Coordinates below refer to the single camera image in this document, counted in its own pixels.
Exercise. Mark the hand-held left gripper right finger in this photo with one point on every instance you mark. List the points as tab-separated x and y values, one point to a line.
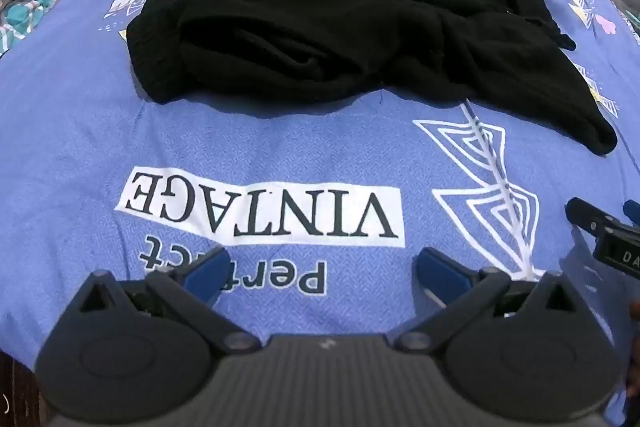
440	272

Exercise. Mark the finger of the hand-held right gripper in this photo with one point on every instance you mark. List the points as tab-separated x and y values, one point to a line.
632	213
582	212

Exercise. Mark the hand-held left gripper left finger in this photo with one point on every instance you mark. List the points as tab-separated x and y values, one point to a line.
206	273

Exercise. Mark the black pants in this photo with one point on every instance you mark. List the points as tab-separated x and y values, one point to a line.
320	42

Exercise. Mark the blue printed bedsheet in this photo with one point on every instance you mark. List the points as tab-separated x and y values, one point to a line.
280	147

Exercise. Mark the teal patterned quilt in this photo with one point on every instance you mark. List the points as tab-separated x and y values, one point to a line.
22	17

